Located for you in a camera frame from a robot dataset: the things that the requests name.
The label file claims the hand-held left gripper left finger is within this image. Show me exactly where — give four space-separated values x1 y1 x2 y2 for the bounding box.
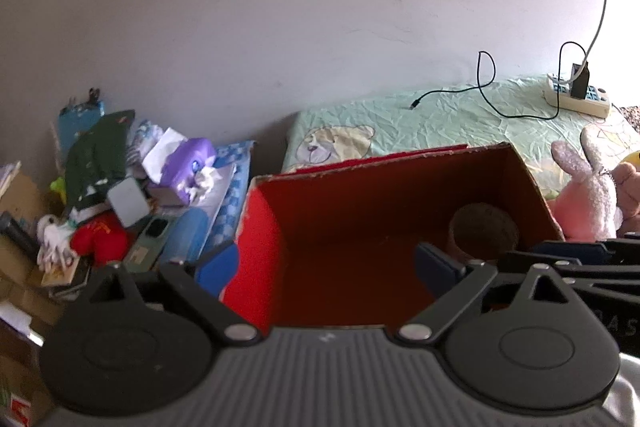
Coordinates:
87 241 266 349

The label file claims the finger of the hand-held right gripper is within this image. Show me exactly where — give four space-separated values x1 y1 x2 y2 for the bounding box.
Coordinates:
529 232 640 260
500 251 640 295

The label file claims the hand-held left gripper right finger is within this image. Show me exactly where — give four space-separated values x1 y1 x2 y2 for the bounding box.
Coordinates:
397 243 581 344

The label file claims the red cardboard box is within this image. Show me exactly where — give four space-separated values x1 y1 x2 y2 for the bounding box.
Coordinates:
220 141 566 338

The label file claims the pink plush rabbit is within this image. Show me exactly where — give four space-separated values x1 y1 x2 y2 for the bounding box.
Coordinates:
550 124 626 243

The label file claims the brown round object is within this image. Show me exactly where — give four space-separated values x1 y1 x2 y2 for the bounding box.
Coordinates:
447 202 521 260

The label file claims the yellow bear plush toy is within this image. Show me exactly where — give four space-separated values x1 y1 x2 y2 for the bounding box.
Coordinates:
612 149 640 233

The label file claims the grey square tin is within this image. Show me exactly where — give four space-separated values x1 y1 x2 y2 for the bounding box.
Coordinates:
107 179 151 228

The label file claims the purple tissue box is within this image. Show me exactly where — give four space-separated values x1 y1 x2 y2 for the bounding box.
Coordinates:
142 129 221 208

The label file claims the red plush toy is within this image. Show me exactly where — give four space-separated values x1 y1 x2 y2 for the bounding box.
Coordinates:
70 214 131 265

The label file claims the white power strip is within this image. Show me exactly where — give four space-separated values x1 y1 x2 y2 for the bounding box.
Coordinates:
542 73 612 116

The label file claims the stack of booklets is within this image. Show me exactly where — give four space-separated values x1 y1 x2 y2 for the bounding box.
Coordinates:
40 257 93 303

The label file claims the striped white cloth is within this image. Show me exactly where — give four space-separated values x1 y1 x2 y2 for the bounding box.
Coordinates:
127 119 166 162

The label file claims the dark green jacket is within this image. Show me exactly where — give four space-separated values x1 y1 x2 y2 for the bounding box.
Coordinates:
64 109 137 220

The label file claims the white plush doll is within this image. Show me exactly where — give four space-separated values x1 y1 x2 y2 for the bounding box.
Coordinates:
36 214 76 270

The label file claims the black charger plug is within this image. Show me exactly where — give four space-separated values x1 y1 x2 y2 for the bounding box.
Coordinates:
570 62 592 100

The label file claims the yellow green toy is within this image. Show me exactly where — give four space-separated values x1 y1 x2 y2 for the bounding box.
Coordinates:
50 177 68 208

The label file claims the black cylinder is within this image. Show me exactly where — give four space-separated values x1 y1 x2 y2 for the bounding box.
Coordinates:
0 212 41 260

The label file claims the blue packet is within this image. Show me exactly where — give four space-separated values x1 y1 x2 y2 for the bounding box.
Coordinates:
57 101 106 152

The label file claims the brown cardboard box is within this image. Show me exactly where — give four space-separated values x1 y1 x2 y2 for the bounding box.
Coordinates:
0 172 66 328

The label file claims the red white small box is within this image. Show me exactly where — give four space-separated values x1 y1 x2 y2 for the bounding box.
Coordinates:
0 387 41 427

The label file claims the black charging cable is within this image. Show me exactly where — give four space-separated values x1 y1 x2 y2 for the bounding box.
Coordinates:
409 41 590 120

